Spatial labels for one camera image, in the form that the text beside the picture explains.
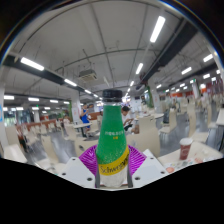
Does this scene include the colourful printed flyer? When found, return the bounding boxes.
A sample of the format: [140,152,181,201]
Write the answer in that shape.
[163,159,204,174]

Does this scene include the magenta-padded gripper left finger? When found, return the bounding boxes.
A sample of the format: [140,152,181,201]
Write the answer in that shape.
[59,144,99,189]

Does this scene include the ceiling air conditioner unit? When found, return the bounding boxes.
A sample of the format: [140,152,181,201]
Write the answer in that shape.
[78,68,98,82]

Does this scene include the person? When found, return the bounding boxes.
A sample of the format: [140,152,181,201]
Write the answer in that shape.
[120,105,134,133]
[79,103,92,138]
[16,124,29,153]

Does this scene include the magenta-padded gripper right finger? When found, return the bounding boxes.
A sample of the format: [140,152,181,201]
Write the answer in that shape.
[127,144,168,188]

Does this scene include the group of ceiling lights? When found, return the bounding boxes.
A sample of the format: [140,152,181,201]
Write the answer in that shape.
[2,14,223,113]

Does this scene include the green drink bottle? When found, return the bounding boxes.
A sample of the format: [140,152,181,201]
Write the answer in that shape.
[94,89,130,189]

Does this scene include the group of beige chairs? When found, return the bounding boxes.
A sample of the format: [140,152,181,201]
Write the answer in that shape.
[3,103,224,168]

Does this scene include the red paper cup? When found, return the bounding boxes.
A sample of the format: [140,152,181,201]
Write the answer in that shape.
[179,137,194,161]

